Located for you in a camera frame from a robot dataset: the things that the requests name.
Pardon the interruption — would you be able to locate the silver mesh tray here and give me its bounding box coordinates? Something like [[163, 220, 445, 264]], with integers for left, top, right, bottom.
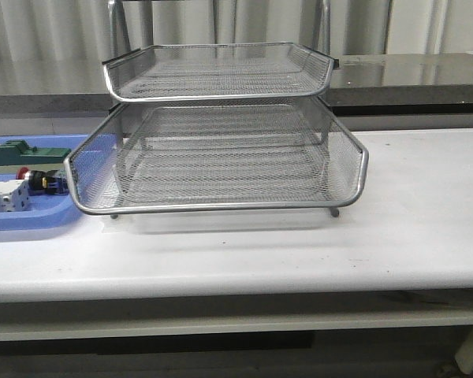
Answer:
[[102, 42, 335, 103], [65, 96, 369, 216], [114, 149, 326, 206]]

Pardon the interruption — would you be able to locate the red emergency stop push button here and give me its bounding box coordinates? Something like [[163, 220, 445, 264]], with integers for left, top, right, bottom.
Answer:
[[16, 167, 69, 195]]

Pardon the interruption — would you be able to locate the blue plastic tray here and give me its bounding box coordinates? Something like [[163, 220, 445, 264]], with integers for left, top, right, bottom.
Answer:
[[0, 134, 117, 232]]

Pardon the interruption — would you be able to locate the white circuit breaker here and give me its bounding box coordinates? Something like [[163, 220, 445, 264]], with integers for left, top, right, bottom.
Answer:
[[0, 180, 30, 213]]

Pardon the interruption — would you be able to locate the green and beige relay module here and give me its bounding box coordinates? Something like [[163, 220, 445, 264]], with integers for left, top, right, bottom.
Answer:
[[0, 139, 71, 174]]

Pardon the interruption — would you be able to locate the grey stone back counter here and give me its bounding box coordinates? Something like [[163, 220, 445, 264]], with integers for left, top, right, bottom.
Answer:
[[0, 53, 473, 116]]

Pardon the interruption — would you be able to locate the silver metal rack frame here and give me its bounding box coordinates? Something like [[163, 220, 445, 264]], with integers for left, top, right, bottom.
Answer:
[[108, 0, 341, 219]]

